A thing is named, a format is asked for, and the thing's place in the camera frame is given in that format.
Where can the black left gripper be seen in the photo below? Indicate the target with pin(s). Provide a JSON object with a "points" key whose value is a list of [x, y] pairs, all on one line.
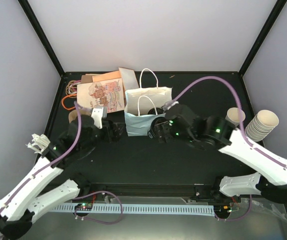
{"points": [[117, 135]]}

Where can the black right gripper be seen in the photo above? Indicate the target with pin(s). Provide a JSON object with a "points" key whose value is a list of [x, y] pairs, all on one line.
{"points": [[162, 131]]}

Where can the black coffee cup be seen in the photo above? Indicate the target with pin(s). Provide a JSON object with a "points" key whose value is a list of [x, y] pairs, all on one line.
{"points": [[152, 133]]}

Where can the light blue paper bag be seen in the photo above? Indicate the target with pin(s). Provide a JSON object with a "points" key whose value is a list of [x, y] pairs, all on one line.
{"points": [[139, 101]]}

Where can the brown pulp cup carrier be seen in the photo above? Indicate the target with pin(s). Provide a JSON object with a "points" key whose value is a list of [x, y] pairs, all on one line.
{"points": [[72, 115]]}

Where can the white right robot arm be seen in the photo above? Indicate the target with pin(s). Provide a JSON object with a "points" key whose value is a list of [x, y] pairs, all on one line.
{"points": [[215, 133]]}

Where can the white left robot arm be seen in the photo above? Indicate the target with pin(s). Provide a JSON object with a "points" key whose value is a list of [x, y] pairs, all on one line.
{"points": [[25, 204]]}

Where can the illustrated greeting card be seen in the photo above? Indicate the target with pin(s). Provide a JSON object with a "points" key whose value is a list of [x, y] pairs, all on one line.
{"points": [[106, 93]]}

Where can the rubber bands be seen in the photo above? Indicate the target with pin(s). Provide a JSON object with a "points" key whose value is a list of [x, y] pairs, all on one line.
{"points": [[70, 93]]}

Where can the brown cardboard sleeve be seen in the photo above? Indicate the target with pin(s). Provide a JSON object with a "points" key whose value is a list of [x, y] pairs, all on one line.
{"points": [[87, 78]]}

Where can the white plastic cutlery pile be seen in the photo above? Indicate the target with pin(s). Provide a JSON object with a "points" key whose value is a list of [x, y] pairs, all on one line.
{"points": [[39, 143]]}

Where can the stack of white paper cups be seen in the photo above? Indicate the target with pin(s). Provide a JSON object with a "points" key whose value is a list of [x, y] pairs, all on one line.
{"points": [[261, 125]]}

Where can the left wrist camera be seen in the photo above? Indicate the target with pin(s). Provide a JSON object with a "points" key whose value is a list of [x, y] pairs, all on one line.
{"points": [[98, 113]]}

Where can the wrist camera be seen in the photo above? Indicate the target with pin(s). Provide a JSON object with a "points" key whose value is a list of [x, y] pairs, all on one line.
{"points": [[169, 104], [98, 113]]}

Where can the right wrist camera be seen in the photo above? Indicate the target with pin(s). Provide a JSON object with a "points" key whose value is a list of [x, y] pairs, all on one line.
{"points": [[169, 104]]}

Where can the light blue cable duct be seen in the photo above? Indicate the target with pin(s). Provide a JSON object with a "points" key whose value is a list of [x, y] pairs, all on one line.
{"points": [[147, 209]]}

